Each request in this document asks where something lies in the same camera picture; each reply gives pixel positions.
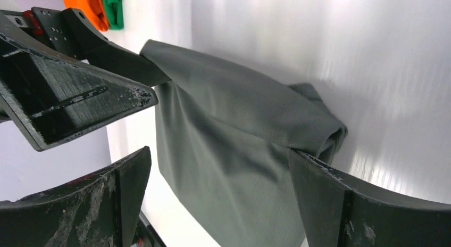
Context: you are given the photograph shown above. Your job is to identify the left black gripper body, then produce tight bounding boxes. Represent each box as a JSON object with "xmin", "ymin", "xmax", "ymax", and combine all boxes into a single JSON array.
[{"xmin": 1, "ymin": 7, "xmax": 86, "ymax": 61}]

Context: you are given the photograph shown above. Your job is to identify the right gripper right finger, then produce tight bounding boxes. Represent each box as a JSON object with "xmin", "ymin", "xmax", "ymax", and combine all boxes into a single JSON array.
[{"xmin": 289, "ymin": 150, "xmax": 450, "ymax": 246}]

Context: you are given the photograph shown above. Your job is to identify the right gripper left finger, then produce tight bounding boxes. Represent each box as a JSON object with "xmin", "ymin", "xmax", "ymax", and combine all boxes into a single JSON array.
[{"xmin": 1, "ymin": 146, "xmax": 152, "ymax": 246}]

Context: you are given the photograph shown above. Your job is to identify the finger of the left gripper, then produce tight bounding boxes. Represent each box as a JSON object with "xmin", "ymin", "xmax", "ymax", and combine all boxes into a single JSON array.
[
  {"xmin": 61, "ymin": 8, "xmax": 170, "ymax": 87},
  {"xmin": 0, "ymin": 12, "xmax": 159, "ymax": 153}
]

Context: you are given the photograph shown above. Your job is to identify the grey t-shirt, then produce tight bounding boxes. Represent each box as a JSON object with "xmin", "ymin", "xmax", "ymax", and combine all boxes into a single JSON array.
[{"xmin": 140, "ymin": 40, "xmax": 347, "ymax": 246}]

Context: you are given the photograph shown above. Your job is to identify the folded orange t-shirt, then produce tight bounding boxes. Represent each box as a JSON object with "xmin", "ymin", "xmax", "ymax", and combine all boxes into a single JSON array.
[{"xmin": 63, "ymin": 0, "xmax": 110, "ymax": 31}]

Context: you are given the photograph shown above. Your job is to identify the folded green t-shirt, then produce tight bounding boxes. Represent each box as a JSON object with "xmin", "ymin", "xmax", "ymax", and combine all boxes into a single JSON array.
[{"xmin": 102, "ymin": 0, "xmax": 124, "ymax": 30}]

